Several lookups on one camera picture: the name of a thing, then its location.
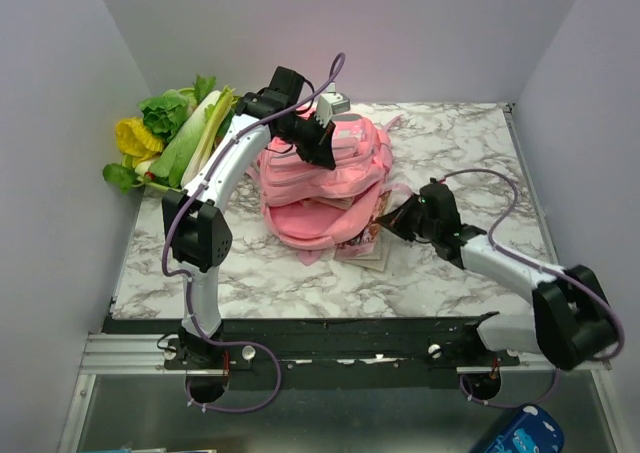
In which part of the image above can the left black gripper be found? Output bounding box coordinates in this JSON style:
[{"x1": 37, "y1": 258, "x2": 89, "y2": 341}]
[{"x1": 276, "y1": 111, "x2": 336, "y2": 169}]

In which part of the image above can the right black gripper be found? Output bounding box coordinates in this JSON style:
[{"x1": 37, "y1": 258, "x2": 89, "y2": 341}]
[{"x1": 376, "y1": 192, "x2": 439, "y2": 242}]

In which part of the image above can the pink illustrated storybook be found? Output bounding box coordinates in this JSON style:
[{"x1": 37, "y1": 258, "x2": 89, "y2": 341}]
[{"x1": 333, "y1": 190, "x2": 391, "y2": 272}]

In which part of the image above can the pink school backpack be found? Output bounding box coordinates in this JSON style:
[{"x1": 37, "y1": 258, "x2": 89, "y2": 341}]
[{"x1": 247, "y1": 113, "x2": 412, "y2": 266}]

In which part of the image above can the orange paperback book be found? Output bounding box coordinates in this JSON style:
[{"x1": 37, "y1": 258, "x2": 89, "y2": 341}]
[{"x1": 311, "y1": 197, "x2": 355, "y2": 211}]

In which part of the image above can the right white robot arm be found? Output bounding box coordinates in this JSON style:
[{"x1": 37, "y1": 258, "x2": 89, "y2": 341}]
[{"x1": 376, "y1": 182, "x2": 623, "y2": 371}]

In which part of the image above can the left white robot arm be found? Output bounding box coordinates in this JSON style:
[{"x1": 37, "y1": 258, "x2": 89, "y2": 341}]
[{"x1": 161, "y1": 67, "x2": 350, "y2": 368}]

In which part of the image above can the white napa cabbage toy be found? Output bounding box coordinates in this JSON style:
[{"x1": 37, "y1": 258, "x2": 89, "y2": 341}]
[{"x1": 147, "y1": 86, "x2": 237, "y2": 189}]

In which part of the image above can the green vegetable tray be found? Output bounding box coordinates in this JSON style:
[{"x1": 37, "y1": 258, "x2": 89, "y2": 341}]
[{"x1": 144, "y1": 86, "x2": 239, "y2": 197}]

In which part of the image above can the green lettuce toy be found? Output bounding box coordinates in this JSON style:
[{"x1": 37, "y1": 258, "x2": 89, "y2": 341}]
[{"x1": 138, "y1": 75, "x2": 216, "y2": 143}]

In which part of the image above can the yellow flower toy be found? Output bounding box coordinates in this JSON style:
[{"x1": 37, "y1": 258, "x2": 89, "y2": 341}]
[{"x1": 115, "y1": 117, "x2": 165, "y2": 158}]

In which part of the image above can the blue shark pencil case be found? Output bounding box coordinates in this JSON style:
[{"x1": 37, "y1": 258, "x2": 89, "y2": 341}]
[{"x1": 470, "y1": 404, "x2": 565, "y2": 453}]

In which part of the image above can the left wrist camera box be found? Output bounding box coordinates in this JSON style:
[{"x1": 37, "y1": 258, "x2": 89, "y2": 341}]
[{"x1": 314, "y1": 82, "x2": 351, "y2": 127}]

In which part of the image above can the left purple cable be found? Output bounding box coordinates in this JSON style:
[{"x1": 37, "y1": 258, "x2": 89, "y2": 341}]
[{"x1": 162, "y1": 52, "x2": 347, "y2": 414}]

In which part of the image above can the black mounting base rail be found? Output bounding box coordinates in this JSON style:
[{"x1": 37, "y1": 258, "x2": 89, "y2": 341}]
[{"x1": 103, "y1": 317, "x2": 520, "y2": 391}]

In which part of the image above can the aluminium frame rail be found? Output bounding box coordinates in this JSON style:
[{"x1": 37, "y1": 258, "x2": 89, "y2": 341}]
[{"x1": 80, "y1": 334, "x2": 165, "y2": 375}]

